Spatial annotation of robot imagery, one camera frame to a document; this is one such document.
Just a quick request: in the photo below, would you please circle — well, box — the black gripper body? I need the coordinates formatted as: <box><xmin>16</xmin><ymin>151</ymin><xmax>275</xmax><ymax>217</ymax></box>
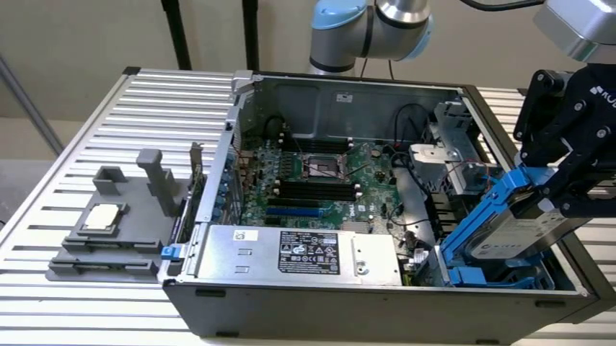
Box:
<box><xmin>560</xmin><ymin>61</ymin><xmax>616</xmax><ymax>154</ymax></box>

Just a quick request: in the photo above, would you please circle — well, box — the hard disk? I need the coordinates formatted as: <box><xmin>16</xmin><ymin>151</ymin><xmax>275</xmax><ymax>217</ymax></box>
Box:
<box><xmin>442</xmin><ymin>166</ymin><xmax>584</xmax><ymax>277</ymax></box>

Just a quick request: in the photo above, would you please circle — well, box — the metal disk bay cage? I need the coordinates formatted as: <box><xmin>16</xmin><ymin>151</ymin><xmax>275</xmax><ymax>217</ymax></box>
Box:
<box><xmin>408</xmin><ymin>100</ymin><xmax>504</xmax><ymax>198</ymax></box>

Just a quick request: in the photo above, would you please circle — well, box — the black RAM slot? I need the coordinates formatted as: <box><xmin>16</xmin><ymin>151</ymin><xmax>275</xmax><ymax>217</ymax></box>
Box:
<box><xmin>275</xmin><ymin>184</ymin><xmax>363</xmax><ymax>191</ymax></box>
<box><xmin>279</xmin><ymin>143</ymin><xmax>357</xmax><ymax>149</ymax></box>
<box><xmin>275</xmin><ymin>179</ymin><xmax>363</xmax><ymax>187</ymax></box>
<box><xmin>275</xmin><ymin>188</ymin><xmax>363</xmax><ymax>195</ymax></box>
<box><xmin>279</xmin><ymin>139</ymin><xmax>357</xmax><ymax>146</ymax></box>
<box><xmin>279</xmin><ymin>136</ymin><xmax>357</xmax><ymax>142</ymax></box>
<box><xmin>275</xmin><ymin>192</ymin><xmax>363</xmax><ymax>200</ymax></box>
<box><xmin>279</xmin><ymin>146</ymin><xmax>357</xmax><ymax>153</ymax></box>

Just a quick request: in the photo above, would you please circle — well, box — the black expansion slot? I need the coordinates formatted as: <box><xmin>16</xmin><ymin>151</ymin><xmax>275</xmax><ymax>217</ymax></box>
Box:
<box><xmin>265</xmin><ymin>213</ymin><xmax>319</xmax><ymax>221</ymax></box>
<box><xmin>266</xmin><ymin>198</ymin><xmax>322</xmax><ymax>209</ymax></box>

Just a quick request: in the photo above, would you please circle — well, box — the blue expansion slot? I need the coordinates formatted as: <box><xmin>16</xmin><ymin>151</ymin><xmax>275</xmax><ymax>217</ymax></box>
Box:
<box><xmin>266</xmin><ymin>207</ymin><xmax>322</xmax><ymax>215</ymax></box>

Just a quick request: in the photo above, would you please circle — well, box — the blue caddy in bay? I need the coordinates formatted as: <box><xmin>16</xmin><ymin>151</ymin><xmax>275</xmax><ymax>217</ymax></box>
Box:
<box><xmin>446</xmin><ymin>265</ymin><xmax>548</xmax><ymax>290</ymax></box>

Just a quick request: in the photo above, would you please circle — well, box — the green motherboard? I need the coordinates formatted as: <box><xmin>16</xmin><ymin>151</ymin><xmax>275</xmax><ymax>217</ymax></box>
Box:
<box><xmin>235</xmin><ymin>141</ymin><xmax>425</xmax><ymax>255</ymax></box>

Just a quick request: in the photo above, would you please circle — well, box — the CPU socket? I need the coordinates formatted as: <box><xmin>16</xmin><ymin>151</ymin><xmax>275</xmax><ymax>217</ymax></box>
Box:
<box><xmin>298</xmin><ymin>151</ymin><xmax>357</xmax><ymax>182</ymax></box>

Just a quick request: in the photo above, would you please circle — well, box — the silver chipset heatsink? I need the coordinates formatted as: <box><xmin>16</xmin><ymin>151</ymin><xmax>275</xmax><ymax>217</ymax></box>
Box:
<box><xmin>342</xmin><ymin>221</ymin><xmax>376</xmax><ymax>234</ymax></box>

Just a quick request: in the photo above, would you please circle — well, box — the black open PC case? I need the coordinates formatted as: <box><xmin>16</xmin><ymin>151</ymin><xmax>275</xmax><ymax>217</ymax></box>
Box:
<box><xmin>160</xmin><ymin>70</ymin><xmax>603</xmax><ymax>340</ymax></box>

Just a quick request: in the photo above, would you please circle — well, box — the silver power supply unit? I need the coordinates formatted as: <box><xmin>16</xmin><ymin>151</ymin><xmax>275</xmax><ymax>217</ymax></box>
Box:
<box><xmin>192</xmin><ymin>224</ymin><xmax>405</xmax><ymax>288</ymax></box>

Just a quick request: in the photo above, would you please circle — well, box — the grey parts rack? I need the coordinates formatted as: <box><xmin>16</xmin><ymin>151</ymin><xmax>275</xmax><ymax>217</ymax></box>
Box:
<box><xmin>44</xmin><ymin>147</ymin><xmax>195</xmax><ymax>283</ymax></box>

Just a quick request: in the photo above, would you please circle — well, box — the silver CPU chip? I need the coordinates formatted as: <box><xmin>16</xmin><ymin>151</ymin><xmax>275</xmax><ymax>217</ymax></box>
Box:
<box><xmin>83</xmin><ymin>203</ymin><xmax>127</xmax><ymax>231</ymax></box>

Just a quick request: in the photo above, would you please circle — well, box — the grey slanted metal bar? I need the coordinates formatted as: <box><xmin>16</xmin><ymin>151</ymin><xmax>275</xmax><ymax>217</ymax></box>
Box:
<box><xmin>0</xmin><ymin>53</ymin><xmax>64</xmax><ymax>156</ymax></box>

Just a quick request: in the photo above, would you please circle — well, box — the black looped wire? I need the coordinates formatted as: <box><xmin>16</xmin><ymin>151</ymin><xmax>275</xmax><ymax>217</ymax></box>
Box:
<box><xmin>390</xmin><ymin>103</ymin><xmax>436</xmax><ymax>146</ymax></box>

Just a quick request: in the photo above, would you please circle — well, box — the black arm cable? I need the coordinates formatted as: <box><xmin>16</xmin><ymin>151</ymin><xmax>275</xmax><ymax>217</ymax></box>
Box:
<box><xmin>460</xmin><ymin>0</ymin><xmax>551</xmax><ymax>13</ymax></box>

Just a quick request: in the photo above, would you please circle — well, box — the black disk wire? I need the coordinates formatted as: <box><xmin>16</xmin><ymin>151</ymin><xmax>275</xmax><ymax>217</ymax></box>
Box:
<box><xmin>390</xmin><ymin>151</ymin><xmax>428</xmax><ymax>198</ymax></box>

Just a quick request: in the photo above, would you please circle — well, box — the disk wire with flat connector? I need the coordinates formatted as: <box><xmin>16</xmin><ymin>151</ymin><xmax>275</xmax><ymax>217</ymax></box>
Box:
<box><xmin>401</xmin><ymin>233</ymin><xmax>432</xmax><ymax>270</ymax></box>

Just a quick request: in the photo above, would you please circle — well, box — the black short wire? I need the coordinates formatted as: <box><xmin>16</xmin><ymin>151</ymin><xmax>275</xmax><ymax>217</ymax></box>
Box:
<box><xmin>261</xmin><ymin>115</ymin><xmax>286</xmax><ymax>138</ymax></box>

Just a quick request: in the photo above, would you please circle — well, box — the black frame post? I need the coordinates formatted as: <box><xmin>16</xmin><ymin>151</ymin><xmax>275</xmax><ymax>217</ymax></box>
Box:
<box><xmin>239</xmin><ymin>0</ymin><xmax>262</xmax><ymax>72</ymax></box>
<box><xmin>162</xmin><ymin>0</ymin><xmax>195</xmax><ymax>71</ymax></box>

